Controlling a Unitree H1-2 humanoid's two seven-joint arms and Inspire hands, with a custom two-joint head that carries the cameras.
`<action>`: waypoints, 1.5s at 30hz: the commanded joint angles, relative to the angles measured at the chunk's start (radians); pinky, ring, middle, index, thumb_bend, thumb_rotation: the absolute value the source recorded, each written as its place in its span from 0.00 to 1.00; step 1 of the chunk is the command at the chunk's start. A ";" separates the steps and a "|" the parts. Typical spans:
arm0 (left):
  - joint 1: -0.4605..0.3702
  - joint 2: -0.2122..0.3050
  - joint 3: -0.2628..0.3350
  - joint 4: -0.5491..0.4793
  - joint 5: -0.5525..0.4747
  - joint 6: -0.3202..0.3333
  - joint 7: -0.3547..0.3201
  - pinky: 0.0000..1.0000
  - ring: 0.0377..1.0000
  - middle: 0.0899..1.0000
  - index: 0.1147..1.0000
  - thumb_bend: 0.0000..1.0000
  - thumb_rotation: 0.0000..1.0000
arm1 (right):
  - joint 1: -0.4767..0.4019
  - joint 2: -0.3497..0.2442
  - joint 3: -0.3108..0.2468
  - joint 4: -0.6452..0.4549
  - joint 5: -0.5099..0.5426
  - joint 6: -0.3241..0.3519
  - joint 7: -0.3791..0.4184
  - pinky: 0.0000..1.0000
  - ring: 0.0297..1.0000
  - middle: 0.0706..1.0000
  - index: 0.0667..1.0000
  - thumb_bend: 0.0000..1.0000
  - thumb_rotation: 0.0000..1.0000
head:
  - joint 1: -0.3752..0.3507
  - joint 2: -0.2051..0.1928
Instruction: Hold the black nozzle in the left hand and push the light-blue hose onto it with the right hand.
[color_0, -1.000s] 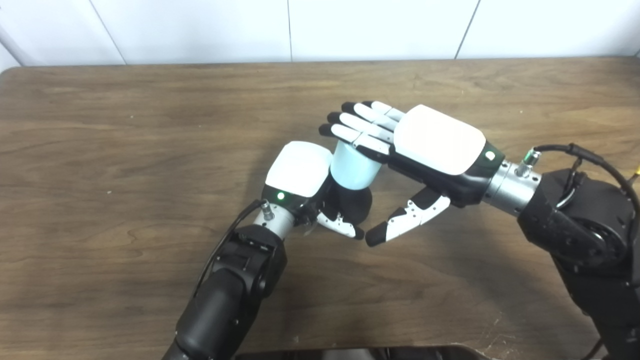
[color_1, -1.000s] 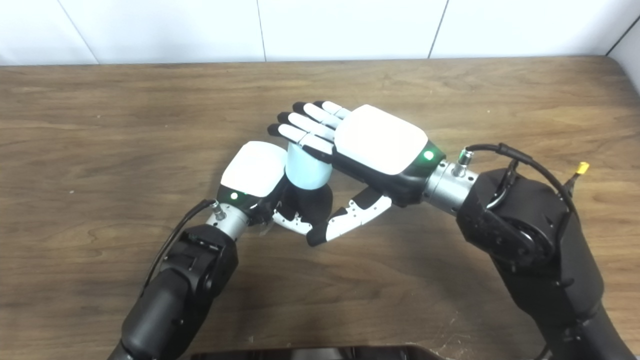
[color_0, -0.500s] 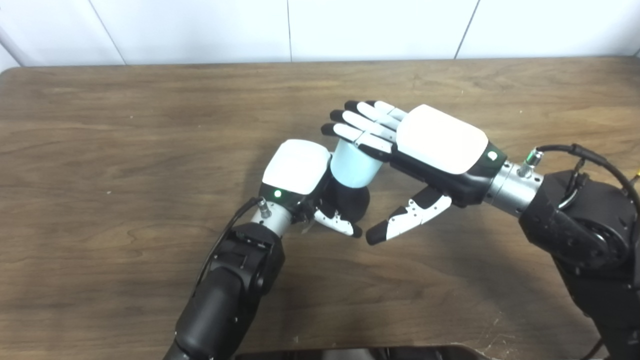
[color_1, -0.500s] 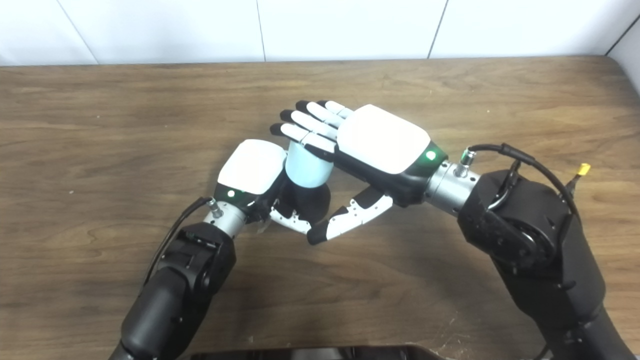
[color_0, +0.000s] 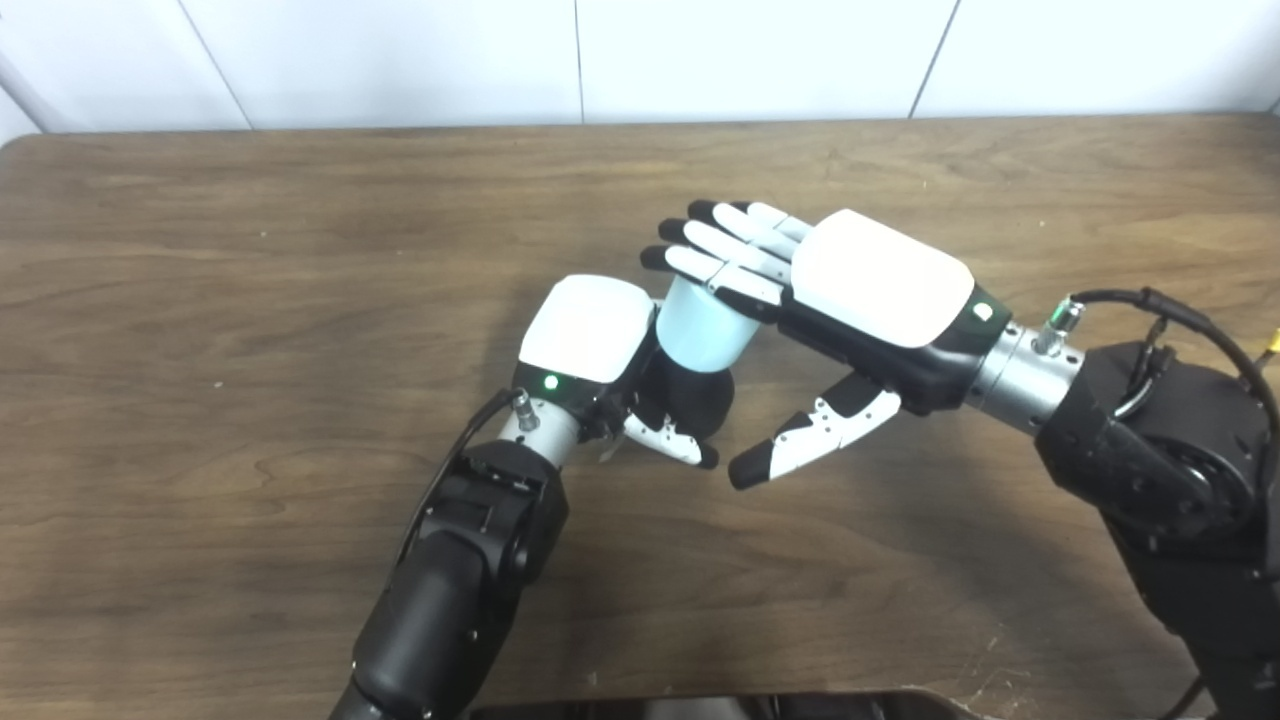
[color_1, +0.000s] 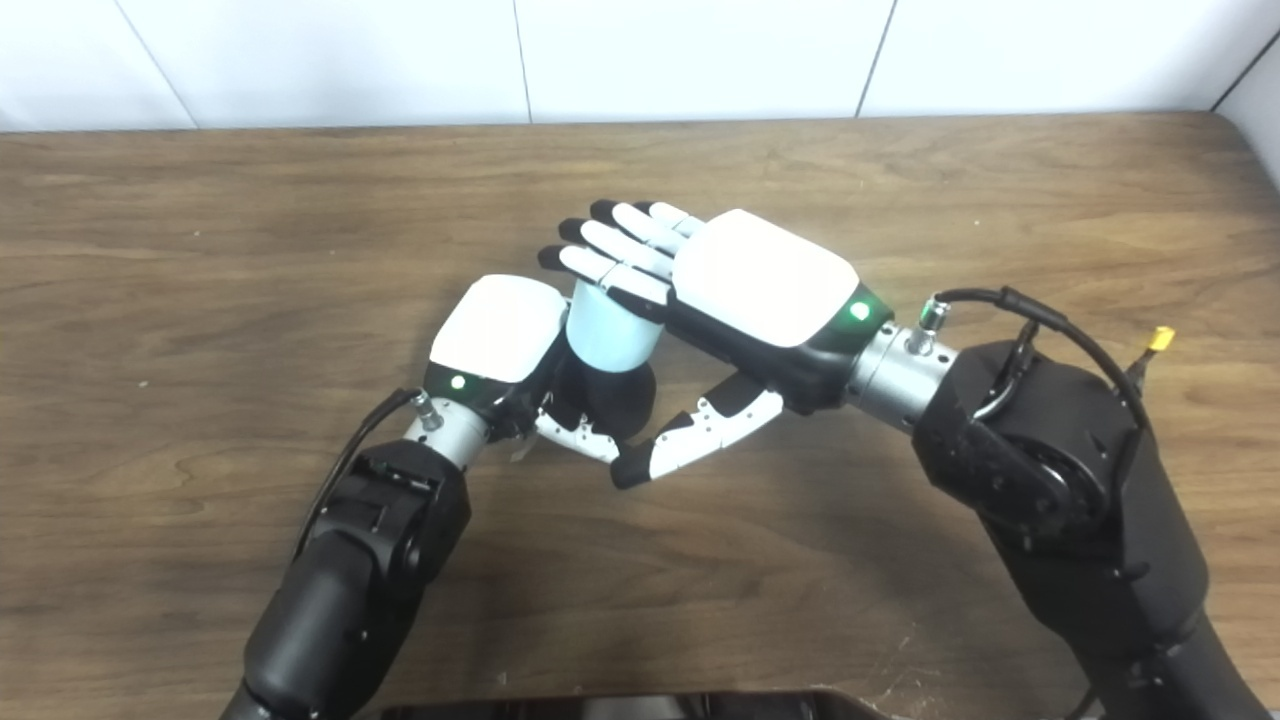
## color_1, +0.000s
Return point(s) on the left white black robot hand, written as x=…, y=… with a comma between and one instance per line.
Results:
x=500, y=325

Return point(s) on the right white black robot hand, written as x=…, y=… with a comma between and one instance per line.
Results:
x=760, y=280

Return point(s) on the black funnel-shaped nozzle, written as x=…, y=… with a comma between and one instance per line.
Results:
x=620, y=400

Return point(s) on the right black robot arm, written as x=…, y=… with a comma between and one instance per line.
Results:
x=1070, y=500

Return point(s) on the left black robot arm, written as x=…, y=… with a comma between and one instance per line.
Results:
x=350, y=580

